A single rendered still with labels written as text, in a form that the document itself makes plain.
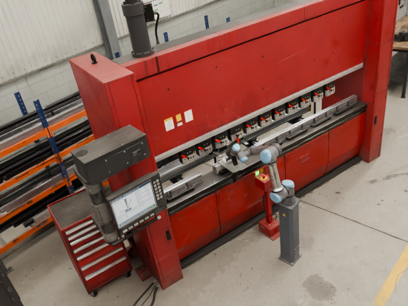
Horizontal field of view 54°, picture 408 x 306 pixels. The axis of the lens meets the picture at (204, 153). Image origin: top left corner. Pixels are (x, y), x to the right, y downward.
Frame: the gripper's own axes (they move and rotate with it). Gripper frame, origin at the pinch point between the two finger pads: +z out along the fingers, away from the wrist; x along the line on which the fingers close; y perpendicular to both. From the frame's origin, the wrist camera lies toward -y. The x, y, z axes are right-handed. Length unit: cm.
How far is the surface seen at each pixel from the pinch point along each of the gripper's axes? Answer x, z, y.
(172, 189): 67, 1, -7
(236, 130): -15.4, -15.7, 23.7
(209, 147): 19.6, -16.3, 16.2
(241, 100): -26, -38, 45
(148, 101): 71, -76, 56
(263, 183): -24.3, 3.5, -34.4
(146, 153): 94, -100, 3
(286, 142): -79, 18, 1
